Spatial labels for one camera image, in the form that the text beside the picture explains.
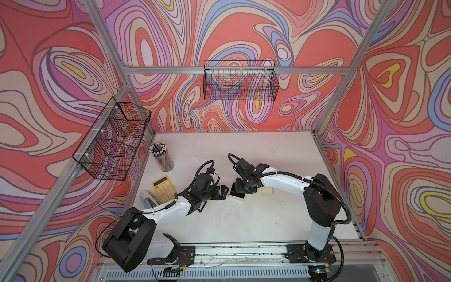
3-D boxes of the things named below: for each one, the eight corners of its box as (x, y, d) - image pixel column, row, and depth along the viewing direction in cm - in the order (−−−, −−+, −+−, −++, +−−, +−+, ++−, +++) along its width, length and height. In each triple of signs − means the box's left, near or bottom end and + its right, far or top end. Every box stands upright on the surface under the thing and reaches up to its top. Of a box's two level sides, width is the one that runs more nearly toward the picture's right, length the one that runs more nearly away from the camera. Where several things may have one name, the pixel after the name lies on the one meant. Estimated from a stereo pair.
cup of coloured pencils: (158, 172, 102) (147, 153, 88) (161, 162, 107) (151, 142, 93) (172, 172, 102) (163, 153, 88) (174, 162, 107) (166, 142, 93)
